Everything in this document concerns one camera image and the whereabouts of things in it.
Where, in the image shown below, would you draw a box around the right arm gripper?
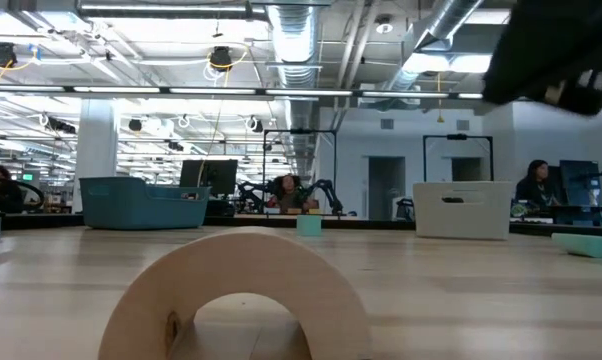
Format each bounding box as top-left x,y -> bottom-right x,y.
482,0 -> 602,117

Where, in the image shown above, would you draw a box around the white plastic bin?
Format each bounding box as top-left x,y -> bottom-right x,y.
413,181 -> 513,241

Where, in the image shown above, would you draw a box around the light blue square block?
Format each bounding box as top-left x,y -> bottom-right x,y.
551,232 -> 602,260

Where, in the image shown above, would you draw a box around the light blue cube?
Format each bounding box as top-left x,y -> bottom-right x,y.
296,214 -> 323,238

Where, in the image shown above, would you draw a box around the wooden arch block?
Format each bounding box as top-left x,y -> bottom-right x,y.
98,225 -> 373,360

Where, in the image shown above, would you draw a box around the blue screen monitor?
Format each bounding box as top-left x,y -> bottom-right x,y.
559,159 -> 602,208

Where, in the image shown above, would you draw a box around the person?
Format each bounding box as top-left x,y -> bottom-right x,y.
270,173 -> 318,214
514,159 -> 558,209
0,164 -> 25,215

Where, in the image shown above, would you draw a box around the long LED light bar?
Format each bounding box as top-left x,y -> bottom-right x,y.
0,84 -> 487,101

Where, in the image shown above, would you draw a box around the black background monitor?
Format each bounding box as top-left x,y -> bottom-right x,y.
179,159 -> 239,197

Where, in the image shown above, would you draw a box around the teal plastic bin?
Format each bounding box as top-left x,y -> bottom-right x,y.
79,176 -> 212,231

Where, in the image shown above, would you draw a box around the white building column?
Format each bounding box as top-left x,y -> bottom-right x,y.
72,97 -> 120,214

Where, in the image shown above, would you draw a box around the silver smooth air duct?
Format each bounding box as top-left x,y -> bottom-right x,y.
380,0 -> 485,109

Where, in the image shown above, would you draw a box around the black background gantry frame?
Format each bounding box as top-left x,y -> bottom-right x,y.
262,128 -> 338,202
422,133 -> 495,183

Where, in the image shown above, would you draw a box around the silver ribbed air duct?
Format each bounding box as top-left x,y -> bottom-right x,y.
265,0 -> 328,181

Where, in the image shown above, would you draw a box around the black ceiling cable reel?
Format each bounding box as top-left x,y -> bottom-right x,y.
208,45 -> 234,72
0,41 -> 19,69

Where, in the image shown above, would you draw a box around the black metal rail frame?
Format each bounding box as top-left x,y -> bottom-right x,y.
0,212 -> 602,238

